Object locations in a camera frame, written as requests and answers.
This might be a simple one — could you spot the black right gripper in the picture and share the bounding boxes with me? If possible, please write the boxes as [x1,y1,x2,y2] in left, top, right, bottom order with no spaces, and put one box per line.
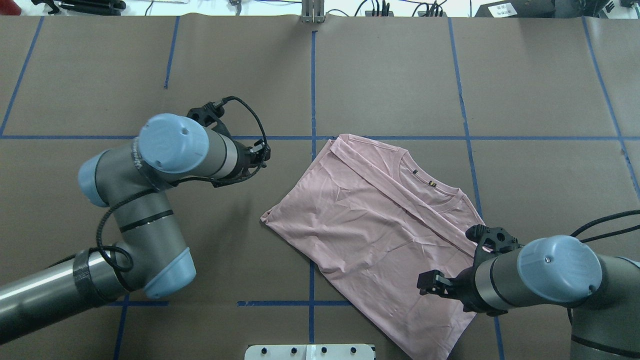
[418,267,508,317]

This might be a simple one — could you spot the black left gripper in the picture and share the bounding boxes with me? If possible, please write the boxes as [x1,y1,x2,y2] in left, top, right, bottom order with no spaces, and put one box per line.
[212,139,272,188]

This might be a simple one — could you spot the pink Snoopy t-shirt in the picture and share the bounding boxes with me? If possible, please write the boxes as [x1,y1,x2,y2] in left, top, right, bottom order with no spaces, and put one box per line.
[260,133,483,360]

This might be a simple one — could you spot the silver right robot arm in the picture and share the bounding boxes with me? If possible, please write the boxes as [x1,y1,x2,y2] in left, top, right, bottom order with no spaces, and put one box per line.
[416,235,640,360]

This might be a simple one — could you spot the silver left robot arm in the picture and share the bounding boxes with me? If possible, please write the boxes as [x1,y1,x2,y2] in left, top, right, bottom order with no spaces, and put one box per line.
[1,113,271,344]

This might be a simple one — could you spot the orange black connector block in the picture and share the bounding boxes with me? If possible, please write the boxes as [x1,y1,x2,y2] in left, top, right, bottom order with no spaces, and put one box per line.
[364,0,393,18]

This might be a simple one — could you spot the brown table mat blue grid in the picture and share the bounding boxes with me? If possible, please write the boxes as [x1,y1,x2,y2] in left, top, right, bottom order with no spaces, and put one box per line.
[1,14,639,360]

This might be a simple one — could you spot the black folded tripod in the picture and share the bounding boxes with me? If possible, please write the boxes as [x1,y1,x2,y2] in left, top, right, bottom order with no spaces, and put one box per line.
[30,0,127,16]

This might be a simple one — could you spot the black box with label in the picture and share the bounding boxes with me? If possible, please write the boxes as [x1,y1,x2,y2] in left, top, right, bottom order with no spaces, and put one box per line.
[473,0,556,18]

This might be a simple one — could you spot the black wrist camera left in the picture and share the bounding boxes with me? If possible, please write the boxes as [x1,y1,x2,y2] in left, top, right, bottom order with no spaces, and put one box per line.
[186,101,232,138]

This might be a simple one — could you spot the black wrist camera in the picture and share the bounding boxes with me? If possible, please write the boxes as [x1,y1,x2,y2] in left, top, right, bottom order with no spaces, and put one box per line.
[465,224,523,269]
[186,101,232,138]

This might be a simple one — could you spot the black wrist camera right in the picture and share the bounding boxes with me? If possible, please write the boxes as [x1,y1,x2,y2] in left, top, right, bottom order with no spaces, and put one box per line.
[465,224,523,269]

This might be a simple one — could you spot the aluminium frame post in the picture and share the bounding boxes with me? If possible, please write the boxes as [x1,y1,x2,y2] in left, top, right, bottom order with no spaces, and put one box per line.
[301,0,326,24]

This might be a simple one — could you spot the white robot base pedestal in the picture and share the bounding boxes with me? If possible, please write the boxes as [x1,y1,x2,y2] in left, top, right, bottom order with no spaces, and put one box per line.
[244,343,377,360]

